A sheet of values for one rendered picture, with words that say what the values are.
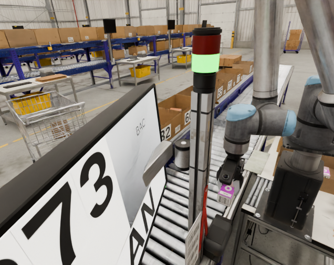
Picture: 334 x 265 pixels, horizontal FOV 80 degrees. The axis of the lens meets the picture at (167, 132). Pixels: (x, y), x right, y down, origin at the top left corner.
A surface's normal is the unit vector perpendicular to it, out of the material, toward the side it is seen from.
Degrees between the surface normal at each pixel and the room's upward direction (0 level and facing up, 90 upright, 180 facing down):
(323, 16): 103
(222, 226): 8
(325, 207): 0
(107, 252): 86
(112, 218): 86
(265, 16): 92
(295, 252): 0
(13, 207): 4
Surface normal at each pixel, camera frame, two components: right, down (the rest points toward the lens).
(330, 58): -0.67, 0.61
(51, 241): 0.97, 0.01
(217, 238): -0.11, -0.82
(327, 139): -0.11, 0.11
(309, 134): -0.67, 0.02
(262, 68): -0.64, 0.42
